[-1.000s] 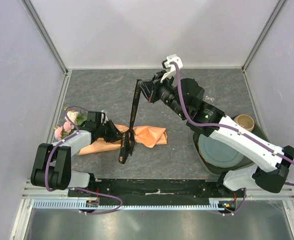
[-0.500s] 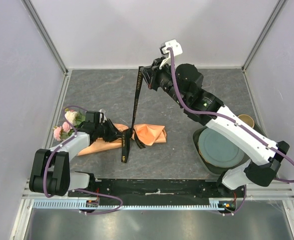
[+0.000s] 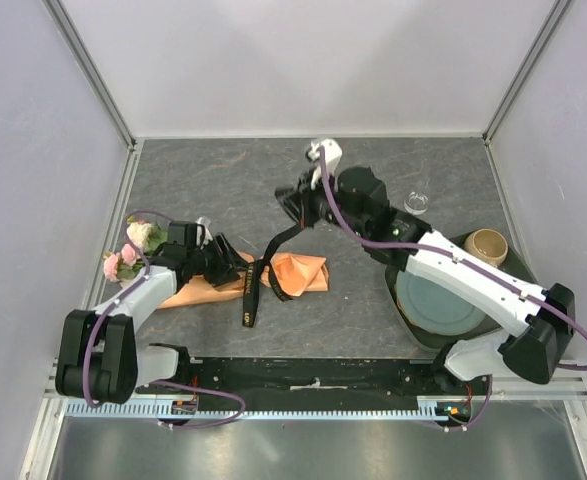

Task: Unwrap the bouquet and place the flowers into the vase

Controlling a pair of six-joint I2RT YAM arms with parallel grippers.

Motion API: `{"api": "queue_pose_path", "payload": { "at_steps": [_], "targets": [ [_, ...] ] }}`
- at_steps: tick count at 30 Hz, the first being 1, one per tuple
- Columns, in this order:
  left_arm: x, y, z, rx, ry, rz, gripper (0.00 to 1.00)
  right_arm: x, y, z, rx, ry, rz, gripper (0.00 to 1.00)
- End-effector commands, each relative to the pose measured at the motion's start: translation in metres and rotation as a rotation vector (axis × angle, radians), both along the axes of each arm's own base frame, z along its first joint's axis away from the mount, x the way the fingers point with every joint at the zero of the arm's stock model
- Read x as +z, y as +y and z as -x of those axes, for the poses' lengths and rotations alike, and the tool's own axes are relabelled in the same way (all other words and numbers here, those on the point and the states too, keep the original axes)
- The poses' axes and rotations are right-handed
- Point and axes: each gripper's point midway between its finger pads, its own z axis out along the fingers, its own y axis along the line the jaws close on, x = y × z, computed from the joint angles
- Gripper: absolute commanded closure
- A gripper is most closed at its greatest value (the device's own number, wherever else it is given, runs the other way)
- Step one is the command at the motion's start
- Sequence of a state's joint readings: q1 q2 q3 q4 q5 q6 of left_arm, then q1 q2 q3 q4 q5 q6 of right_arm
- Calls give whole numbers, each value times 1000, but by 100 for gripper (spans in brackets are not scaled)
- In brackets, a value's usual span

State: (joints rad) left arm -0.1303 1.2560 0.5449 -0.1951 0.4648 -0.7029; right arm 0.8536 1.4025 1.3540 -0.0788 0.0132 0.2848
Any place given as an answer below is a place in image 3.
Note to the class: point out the black ribbon gold lettering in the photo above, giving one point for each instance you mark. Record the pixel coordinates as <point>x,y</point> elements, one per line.
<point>253,275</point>

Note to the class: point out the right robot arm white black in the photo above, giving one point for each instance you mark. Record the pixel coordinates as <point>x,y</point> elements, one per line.
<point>533,333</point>

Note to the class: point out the beige ceramic mug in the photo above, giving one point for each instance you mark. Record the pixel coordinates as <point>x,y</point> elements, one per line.
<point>487,245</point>

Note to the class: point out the artificial flower bunch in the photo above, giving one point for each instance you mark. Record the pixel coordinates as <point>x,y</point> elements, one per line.
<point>143,237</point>

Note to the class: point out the grey slotted cable duct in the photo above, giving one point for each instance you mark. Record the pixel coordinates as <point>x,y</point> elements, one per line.
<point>166,409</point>

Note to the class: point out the right aluminium frame post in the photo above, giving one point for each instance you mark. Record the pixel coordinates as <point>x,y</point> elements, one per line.
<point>558,11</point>

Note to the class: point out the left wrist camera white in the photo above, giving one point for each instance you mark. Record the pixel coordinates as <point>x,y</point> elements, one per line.
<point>190,234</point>

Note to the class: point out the clear glass vase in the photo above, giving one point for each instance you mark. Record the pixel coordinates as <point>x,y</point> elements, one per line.
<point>416,203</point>

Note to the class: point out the left aluminium frame post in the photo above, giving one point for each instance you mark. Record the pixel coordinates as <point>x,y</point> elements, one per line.
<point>79,50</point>

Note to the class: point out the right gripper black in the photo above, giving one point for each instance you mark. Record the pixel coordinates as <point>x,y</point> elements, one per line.
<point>293,201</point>

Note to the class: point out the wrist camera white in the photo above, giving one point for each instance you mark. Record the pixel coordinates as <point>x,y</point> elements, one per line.
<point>190,234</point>
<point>327,149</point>

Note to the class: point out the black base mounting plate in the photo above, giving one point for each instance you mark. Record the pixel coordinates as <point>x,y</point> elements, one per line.
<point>327,383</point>

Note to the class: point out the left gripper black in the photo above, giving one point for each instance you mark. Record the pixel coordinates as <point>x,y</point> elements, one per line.
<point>227,263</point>

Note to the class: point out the aluminium frame post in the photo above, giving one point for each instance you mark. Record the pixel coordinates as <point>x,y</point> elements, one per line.
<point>558,11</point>
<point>79,50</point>

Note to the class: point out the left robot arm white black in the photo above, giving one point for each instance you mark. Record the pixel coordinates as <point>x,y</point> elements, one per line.
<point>99,359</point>

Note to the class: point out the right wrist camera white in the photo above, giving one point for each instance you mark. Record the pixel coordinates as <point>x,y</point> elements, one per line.
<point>327,149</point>

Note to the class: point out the blue-grey ceramic plate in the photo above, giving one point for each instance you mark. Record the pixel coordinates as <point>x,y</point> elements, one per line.
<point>433,308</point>

